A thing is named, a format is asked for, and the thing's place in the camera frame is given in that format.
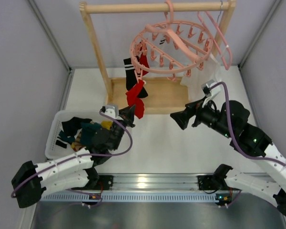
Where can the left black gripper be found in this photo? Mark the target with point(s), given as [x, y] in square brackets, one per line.
[123, 120]

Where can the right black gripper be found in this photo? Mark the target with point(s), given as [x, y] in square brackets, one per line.
[193, 114]

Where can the red sock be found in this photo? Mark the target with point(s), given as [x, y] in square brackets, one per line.
[142, 58]
[133, 99]

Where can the black striped sock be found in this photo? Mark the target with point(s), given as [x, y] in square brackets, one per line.
[131, 78]

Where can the dark teal sock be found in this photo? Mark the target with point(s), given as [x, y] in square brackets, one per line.
[88, 130]

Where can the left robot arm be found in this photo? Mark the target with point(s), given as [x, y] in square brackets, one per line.
[85, 159]

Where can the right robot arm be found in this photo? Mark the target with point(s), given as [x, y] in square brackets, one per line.
[248, 140]

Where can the pink round clip hanger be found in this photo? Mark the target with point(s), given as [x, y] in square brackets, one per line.
[190, 46]

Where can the yellow sock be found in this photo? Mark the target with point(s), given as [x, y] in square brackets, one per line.
[106, 124]

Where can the wooden clothes rack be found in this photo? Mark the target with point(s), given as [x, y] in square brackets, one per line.
[164, 96]

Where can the white cloth garment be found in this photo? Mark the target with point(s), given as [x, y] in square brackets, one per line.
[211, 71]

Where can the brown striped sock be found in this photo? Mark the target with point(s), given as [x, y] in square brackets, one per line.
[77, 145]

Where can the white plastic basket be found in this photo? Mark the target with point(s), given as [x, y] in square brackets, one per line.
[53, 151]

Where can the white sock with stripes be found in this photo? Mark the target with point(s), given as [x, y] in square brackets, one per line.
[162, 53]

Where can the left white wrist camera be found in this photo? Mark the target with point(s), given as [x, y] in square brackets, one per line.
[111, 110]

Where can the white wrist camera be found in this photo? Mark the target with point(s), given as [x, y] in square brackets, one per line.
[211, 90]
[111, 110]

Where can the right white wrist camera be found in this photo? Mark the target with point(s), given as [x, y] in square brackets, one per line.
[211, 90]

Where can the aluminium mounting rail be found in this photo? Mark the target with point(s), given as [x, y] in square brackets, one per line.
[155, 182]

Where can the white slotted cable duct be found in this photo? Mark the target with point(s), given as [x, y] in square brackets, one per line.
[136, 197]

